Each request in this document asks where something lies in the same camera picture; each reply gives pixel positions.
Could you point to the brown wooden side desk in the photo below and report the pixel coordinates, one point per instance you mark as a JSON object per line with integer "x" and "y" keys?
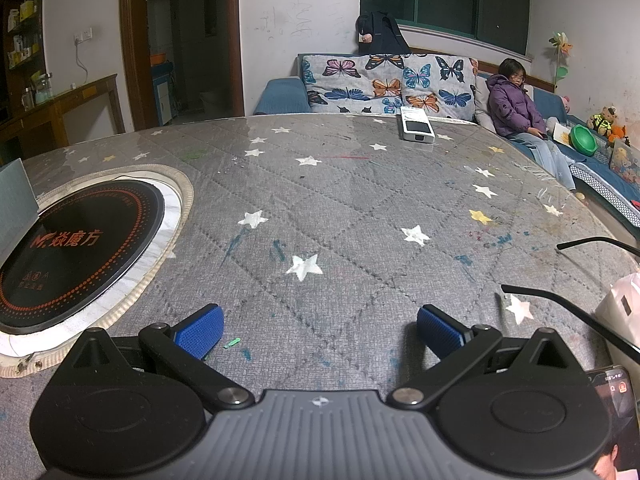
{"x": 75, "y": 100}

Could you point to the glass jar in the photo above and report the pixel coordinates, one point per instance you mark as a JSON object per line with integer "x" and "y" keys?
{"x": 42, "y": 90}

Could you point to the black backpack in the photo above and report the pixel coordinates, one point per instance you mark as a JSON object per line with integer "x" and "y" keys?
{"x": 382, "y": 35}

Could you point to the bear print picture book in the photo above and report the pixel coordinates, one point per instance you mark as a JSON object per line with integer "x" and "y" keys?
{"x": 625, "y": 160}

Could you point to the pink white bag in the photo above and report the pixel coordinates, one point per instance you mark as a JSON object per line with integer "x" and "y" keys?
{"x": 622, "y": 310}

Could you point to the grey star-print quilted desktop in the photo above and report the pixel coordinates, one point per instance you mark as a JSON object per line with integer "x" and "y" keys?
{"x": 350, "y": 210}

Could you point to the white wall socket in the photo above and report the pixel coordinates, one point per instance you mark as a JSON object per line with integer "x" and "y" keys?
{"x": 83, "y": 36}

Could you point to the brown wooden door frame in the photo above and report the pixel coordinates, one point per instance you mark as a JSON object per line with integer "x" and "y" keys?
{"x": 132, "y": 45}

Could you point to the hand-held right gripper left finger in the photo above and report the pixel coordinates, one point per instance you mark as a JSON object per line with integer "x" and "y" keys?
{"x": 200, "y": 332}

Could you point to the dark wooden shelf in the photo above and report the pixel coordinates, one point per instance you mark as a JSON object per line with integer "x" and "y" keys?
{"x": 20, "y": 35}

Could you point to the blue sofa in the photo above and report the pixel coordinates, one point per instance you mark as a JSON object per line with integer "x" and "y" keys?
{"x": 280, "y": 95}

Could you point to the black round induction cooker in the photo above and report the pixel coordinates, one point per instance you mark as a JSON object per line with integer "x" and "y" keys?
{"x": 75, "y": 260}

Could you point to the butterfly print blanket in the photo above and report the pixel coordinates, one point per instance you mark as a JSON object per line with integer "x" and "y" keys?
{"x": 380, "y": 85}

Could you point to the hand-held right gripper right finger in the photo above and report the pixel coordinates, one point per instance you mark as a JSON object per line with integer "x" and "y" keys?
{"x": 440, "y": 330}

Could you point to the white flat box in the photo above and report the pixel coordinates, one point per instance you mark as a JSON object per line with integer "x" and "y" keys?
{"x": 416, "y": 125}

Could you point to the black eyeglasses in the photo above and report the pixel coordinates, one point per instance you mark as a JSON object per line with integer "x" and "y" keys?
{"x": 560, "y": 301}

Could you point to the grey-blue box lid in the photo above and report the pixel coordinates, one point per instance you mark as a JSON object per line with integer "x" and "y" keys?
{"x": 15, "y": 205}

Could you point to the orange plush toy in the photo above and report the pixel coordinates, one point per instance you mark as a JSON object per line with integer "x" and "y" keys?
{"x": 617, "y": 134}

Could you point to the brown teddy bear plush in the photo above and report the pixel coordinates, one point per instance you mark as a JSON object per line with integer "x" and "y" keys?
{"x": 602, "y": 120}

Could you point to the colourful pinwheel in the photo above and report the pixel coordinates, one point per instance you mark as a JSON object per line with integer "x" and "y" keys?
{"x": 561, "y": 44}

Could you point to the small green scrap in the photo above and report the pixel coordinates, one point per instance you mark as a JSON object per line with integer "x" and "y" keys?
{"x": 232, "y": 343}

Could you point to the green plastic bowl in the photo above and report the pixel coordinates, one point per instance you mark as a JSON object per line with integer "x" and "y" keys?
{"x": 584, "y": 140}

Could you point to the smartphone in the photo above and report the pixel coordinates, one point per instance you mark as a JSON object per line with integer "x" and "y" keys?
{"x": 617, "y": 425}

